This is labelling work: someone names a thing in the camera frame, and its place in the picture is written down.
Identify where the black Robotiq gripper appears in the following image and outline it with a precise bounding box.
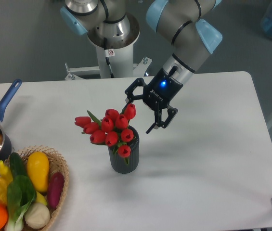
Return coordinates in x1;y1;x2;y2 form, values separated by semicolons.
122;67;184;134

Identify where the green bok choy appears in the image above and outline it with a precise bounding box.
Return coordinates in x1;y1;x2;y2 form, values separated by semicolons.
4;175;36;231

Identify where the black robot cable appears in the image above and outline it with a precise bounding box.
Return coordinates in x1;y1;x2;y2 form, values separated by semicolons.
103;37;115;78

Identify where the purple eggplant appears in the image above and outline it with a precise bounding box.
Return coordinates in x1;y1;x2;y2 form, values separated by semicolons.
47;172;65;209

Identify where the beige garlic bulb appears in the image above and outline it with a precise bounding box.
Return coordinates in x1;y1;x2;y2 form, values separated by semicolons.
25;203;50;229

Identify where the woven wicker basket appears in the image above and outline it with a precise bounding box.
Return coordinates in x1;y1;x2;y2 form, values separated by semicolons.
0;146;69;231

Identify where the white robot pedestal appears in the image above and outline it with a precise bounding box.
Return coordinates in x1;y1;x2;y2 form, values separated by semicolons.
87;13;140;78

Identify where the yellow banana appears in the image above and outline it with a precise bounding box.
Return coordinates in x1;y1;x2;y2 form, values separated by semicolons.
36;192;48;206

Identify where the dark green cucumber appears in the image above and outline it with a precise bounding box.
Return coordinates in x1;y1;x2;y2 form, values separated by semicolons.
9;152;28;178

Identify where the small yellow pepper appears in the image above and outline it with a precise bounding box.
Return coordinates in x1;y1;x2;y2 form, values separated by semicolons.
0;160;13;184

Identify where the yellow squash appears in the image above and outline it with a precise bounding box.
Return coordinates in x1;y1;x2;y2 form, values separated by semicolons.
27;152;50;193

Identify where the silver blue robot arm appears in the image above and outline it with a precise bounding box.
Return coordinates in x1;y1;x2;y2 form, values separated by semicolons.
60;0;222;129

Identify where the white metal base frame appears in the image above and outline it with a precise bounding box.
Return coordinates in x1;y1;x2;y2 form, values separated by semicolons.
64;56;155;81

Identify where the dark grey ribbed vase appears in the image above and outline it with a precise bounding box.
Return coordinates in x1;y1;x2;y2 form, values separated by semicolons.
108;126;140;174

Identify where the red tulip bouquet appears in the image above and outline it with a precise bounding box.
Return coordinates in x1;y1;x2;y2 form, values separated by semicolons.
74;103;137;166

